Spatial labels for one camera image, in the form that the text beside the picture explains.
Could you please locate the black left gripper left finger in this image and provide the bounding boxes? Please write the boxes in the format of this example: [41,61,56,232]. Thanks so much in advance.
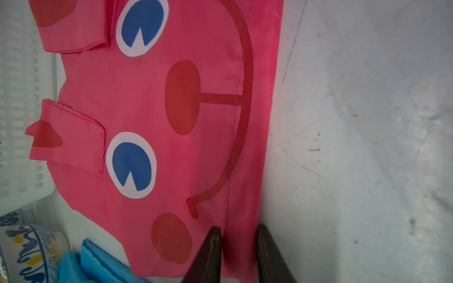
[181,226,222,283]

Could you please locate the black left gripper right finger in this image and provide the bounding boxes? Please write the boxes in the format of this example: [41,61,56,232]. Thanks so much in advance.
[257,225,297,283]

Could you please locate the pink bunny raincoat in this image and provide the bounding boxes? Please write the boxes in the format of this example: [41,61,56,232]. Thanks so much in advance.
[26,1,284,283]

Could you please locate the blue patterned ceramic cup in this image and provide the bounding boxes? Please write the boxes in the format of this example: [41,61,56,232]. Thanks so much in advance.
[1,212,70,283]

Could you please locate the white plastic perforated basket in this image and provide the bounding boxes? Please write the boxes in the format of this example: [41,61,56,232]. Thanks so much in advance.
[1,1,56,215]

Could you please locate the blue folded raincoat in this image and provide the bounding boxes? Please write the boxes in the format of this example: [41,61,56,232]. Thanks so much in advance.
[59,239,148,283]

